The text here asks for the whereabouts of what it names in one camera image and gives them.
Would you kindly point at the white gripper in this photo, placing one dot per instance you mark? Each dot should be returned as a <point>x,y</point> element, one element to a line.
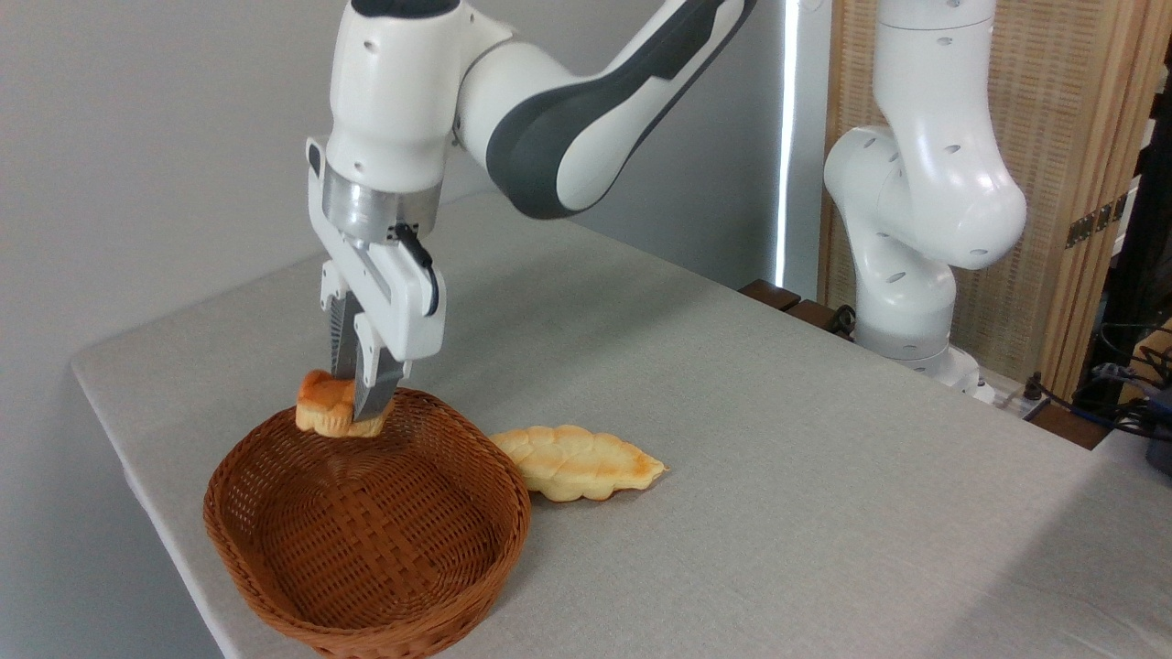
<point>403,302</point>

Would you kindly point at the round orange flower bun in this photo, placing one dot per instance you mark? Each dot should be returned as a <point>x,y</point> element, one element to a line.
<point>322,405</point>

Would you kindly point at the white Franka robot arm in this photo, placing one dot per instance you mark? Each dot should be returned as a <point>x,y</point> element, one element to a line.
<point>403,101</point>

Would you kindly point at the brown wicker basket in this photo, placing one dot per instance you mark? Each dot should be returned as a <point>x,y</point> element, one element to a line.
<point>366,522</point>

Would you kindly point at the leaf-shaped pale bread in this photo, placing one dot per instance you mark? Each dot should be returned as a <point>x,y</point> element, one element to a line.
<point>577,462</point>

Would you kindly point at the dark brown wooden block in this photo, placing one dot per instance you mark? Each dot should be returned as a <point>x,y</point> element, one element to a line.
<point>813,315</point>
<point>769,294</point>

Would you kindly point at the grey tablecloth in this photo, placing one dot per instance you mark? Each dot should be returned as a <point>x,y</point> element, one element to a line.
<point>824,513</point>

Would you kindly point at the black stand post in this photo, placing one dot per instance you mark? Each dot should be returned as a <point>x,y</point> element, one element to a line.
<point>1144,256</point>

